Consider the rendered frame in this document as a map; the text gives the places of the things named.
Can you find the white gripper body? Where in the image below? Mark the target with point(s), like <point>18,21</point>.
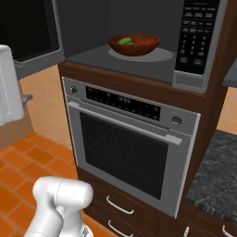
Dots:
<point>9,89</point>

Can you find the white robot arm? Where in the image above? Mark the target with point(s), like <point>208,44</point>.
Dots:
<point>61,197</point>

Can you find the microwave door with dark window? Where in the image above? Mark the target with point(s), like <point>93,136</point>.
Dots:
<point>31,27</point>

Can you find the oven door with dark glass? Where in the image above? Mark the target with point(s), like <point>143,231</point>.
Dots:
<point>123,157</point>

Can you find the green avocado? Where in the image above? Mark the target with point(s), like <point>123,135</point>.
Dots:
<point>126,41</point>

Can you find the brown wooden bowl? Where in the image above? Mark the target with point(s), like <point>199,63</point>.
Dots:
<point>135,49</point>

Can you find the grey microwave turntable plate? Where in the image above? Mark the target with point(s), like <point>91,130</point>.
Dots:
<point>163,56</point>

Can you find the silver microwave oven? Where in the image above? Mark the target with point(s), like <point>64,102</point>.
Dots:
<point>197,40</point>

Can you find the round silver oven knob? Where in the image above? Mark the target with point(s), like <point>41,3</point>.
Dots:
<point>73,90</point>
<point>176,120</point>

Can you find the stainless steel built-in oven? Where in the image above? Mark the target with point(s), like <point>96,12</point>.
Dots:
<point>102,87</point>

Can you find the dark wood drawer front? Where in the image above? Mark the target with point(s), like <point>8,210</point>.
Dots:
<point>145,213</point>
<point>98,220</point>

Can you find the dark wood cabinet housing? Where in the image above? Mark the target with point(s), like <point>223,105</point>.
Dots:
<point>213,105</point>

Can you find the dark wood base cupboard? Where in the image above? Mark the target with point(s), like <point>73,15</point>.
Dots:
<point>206,225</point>

